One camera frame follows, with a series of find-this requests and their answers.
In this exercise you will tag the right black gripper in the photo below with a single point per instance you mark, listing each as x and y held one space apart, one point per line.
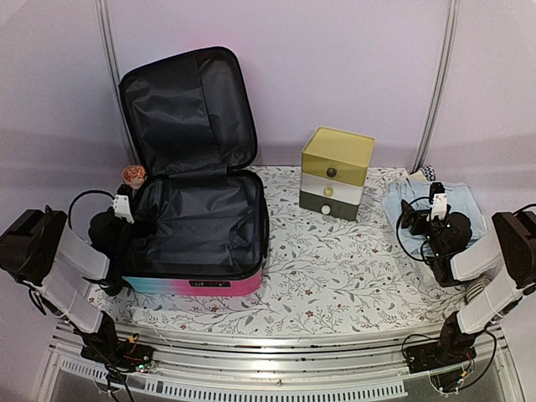
409 217

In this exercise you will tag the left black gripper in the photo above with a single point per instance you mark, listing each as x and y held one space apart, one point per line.
143 230

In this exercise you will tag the pale blue garment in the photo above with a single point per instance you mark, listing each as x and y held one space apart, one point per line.
459 197

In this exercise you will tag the yellow and white storage box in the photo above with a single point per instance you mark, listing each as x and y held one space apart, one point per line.
334 167

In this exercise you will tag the pink and teal kids suitcase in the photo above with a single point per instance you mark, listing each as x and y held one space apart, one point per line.
190 121

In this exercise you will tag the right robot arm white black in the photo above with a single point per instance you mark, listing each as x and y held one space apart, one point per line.
497 270

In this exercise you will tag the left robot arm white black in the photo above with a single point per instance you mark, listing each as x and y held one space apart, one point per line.
40 251

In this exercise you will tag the black white patterned cloth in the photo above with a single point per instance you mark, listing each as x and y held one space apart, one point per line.
428 173

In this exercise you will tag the orange patterned ceramic bowl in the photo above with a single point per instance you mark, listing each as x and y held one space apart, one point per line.
134 176

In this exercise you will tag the floral white tablecloth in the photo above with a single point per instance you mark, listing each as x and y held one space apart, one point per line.
322 276

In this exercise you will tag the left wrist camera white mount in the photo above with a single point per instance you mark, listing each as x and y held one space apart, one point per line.
121 203

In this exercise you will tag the aluminium front rail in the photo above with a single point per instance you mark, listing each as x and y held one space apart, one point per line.
352 366

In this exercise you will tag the left metal wall post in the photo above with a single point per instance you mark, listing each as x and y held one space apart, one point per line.
103 15

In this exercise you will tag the metal wall post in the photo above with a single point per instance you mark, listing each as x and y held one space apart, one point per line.
439 84
103 15

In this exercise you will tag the right metal wall post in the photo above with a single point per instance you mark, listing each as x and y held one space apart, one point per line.
439 84

